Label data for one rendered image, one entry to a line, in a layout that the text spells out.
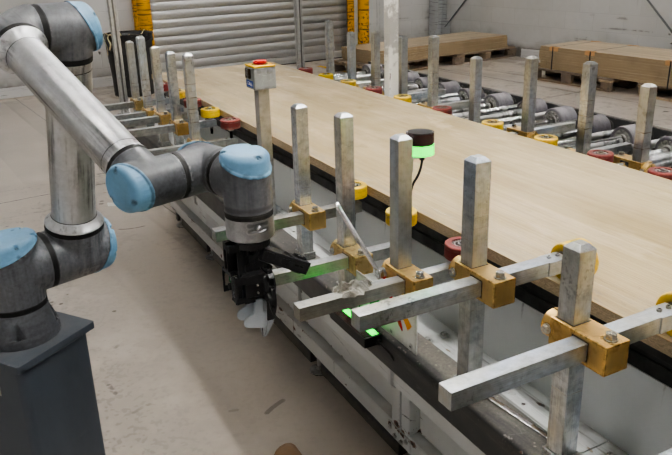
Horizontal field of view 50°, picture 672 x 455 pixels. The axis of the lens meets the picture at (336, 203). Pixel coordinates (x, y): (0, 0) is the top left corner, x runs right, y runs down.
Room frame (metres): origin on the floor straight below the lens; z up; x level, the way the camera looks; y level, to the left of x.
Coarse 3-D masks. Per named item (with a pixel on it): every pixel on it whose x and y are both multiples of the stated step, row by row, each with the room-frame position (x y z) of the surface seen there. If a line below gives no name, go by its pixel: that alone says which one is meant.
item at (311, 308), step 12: (444, 264) 1.46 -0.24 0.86; (396, 276) 1.41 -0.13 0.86; (432, 276) 1.42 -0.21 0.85; (444, 276) 1.43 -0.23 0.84; (372, 288) 1.35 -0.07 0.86; (384, 288) 1.36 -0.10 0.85; (396, 288) 1.38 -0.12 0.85; (312, 300) 1.30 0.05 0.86; (324, 300) 1.30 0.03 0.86; (336, 300) 1.31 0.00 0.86; (348, 300) 1.32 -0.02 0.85; (360, 300) 1.33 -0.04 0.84; (372, 300) 1.35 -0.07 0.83; (300, 312) 1.27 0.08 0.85; (312, 312) 1.28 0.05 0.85; (324, 312) 1.30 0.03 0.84
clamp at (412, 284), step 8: (384, 264) 1.47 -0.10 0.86; (392, 272) 1.43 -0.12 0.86; (400, 272) 1.40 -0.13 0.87; (408, 272) 1.40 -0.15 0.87; (424, 272) 1.40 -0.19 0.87; (408, 280) 1.37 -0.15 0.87; (416, 280) 1.36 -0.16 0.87; (424, 280) 1.37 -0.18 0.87; (432, 280) 1.38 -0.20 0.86; (408, 288) 1.37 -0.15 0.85; (416, 288) 1.36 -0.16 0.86; (424, 288) 1.37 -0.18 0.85
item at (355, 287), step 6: (342, 282) 1.34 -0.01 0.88; (354, 282) 1.34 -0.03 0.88; (360, 282) 1.34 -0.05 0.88; (366, 282) 1.36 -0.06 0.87; (336, 288) 1.34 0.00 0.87; (342, 288) 1.34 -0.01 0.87; (348, 288) 1.34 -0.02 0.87; (354, 288) 1.34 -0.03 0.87; (360, 288) 1.34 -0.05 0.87; (366, 288) 1.34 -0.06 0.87; (348, 294) 1.31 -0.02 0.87; (354, 294) 1.31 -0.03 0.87; (360, 294) 1.32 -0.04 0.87
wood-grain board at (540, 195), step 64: (256, 128) 2.66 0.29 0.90; (320, 128) 2.63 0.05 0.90; (384, 128) 2.60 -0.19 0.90; (448, 128) 2.57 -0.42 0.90; (384, 192) 1.86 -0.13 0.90; (448, 192) 1.84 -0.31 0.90; (512, 192) 1.82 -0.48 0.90; (576, 192) 1.81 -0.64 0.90; (640, 192) 1.79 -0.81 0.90; (512, 256) 1.40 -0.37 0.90; (640, 256) 1.38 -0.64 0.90
